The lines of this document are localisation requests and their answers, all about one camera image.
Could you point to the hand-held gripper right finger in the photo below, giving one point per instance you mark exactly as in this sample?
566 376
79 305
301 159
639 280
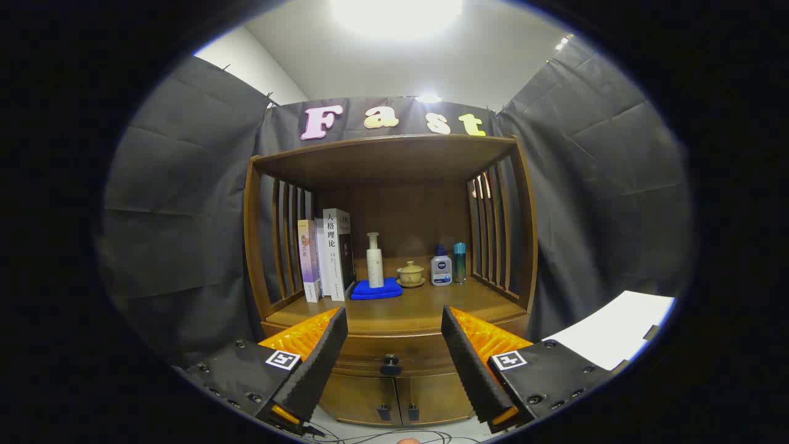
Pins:
471 370

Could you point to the black backdrop cloth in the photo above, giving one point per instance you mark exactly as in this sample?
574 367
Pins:
185 185

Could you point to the wooden countertop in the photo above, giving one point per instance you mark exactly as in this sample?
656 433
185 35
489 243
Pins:
419 308

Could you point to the blue folded cloth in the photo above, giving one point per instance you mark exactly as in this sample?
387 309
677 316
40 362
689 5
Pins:
370 291

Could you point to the thick white book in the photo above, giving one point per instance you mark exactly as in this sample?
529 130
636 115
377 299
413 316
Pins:
333 259

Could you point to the white side cabinet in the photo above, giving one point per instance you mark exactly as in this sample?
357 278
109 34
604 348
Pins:
616 327

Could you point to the yellow lidded teacup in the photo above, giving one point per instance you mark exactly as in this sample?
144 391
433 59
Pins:
410 273

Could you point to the teal bottle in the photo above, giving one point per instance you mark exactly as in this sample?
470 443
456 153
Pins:
460 262

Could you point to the purple book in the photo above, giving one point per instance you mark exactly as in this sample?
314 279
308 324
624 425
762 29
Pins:
308 259

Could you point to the brown wooden drawer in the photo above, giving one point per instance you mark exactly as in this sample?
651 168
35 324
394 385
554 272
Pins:
394 345

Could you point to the white pump bottle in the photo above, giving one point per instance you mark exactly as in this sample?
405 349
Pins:
375 268

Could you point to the white bottle with blue cap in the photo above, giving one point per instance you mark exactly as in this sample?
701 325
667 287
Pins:
441 271

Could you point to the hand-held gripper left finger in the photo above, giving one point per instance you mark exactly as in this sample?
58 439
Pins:
320 364

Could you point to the thin white book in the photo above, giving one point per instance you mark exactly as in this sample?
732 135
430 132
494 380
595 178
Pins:
319 246

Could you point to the wooden cabinet door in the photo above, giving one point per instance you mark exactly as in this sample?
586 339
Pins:
434 398
357 398

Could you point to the brown wooden cabinet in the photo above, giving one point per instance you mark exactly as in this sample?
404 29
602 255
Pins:
400 209

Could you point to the black drawer knob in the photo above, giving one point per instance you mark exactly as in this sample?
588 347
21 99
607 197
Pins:
391 366

